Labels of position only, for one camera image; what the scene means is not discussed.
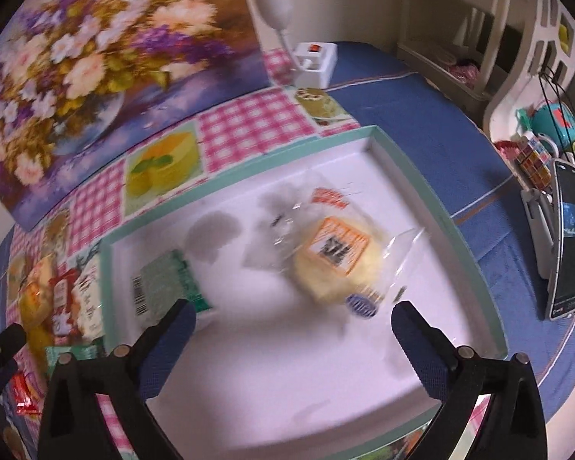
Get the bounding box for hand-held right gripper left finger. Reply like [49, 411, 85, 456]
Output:
[37, 298, 197, 460]

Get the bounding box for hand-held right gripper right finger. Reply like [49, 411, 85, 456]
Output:
[392, 301, 549, 460]

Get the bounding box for gold yellow snack packet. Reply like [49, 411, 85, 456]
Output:
[18, 256, 58, 375]

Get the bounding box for clear cookie packet green edges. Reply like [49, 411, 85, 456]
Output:
[44, 342, 100, 375]

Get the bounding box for teal-rimmed white tray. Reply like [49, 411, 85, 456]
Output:
[98, 125, 509, 458]

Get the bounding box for clear bread packet orange label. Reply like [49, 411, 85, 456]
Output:
[242, 187, 427, 322]

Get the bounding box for small red snack packet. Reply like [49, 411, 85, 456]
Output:
[11, 373, 45, 416]

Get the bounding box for white phone stand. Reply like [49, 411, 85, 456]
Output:
[521, 188, 557, 279]

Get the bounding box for smartphone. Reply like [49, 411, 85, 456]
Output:
[547, 159, 575, 321]

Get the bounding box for puzzle cube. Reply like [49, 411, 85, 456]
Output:
[509, 135, 557, 189]

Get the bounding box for blue cloth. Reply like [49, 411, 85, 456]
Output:
[0, 41, 575, 442]

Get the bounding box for pink checkered tablecloth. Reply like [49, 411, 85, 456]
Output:
[0, 49, 492, 460]

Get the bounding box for teal toy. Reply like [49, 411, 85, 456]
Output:
[517, 103, 575, 155]

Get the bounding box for floral painting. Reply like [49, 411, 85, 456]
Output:
[0, 0, 272, 231]

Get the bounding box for white chair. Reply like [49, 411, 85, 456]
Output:
[483, 0, 575, 143]

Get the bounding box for white shelf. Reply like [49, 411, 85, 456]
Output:
[395, 0, 518, 102]

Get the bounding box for black cable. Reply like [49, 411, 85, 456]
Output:
[538, 68, 575, 166]

